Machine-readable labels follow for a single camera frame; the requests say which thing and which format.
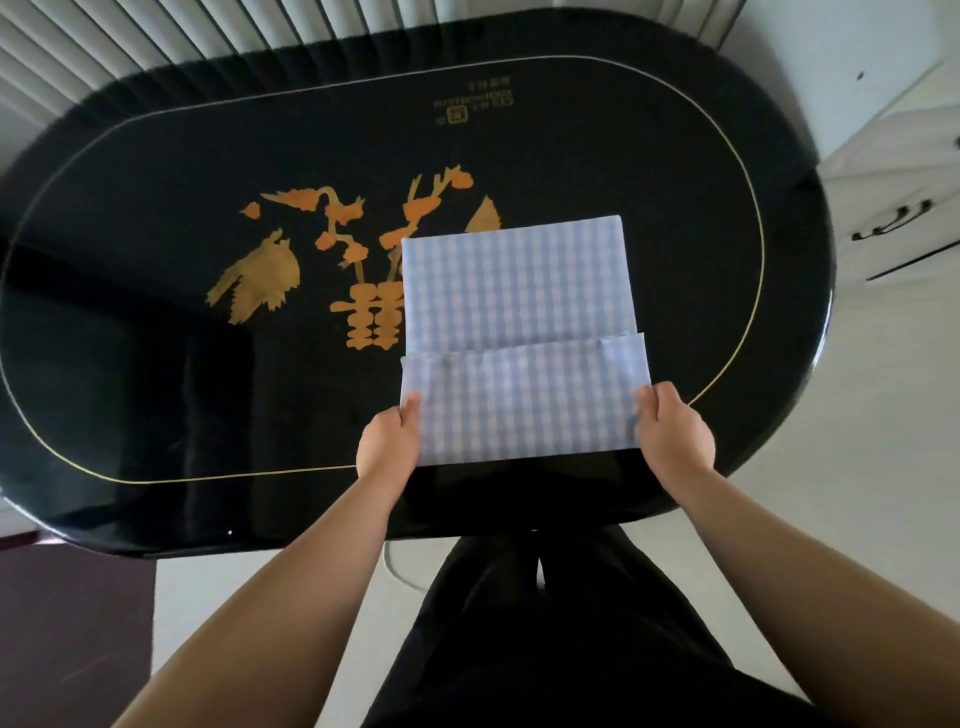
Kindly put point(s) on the person's right hand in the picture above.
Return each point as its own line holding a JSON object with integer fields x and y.
{"x": 679, "y": 439}

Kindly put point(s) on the person's right forearm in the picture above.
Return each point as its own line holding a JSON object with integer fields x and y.
{"x": 817, "y": 592}

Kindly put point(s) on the blue checked cloth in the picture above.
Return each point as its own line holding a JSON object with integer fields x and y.
{"x": 517, "y": 337}

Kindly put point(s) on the black oval table gold print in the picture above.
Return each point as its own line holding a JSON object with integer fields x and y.
{"x": 187, "y": 375}

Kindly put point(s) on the white column radiator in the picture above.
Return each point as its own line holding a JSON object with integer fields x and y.
{"x": 187, "y": 37}
{"x": 701, "y": 19}

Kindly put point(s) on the person's left forearm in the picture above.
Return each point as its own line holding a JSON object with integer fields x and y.
{"x": 270, "y": 622}

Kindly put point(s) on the white cabinet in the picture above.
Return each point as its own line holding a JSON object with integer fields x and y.
{"x": 885, "y": 112}

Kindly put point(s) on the dark brown floor mat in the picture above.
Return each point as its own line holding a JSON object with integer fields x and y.
{"x": 67, "y": 637}

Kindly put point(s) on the person's left hand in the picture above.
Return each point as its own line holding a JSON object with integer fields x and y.
{"x": 386, "y": 446}

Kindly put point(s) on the person's black clothing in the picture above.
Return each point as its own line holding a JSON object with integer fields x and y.
{"x": 585, "y": 645}

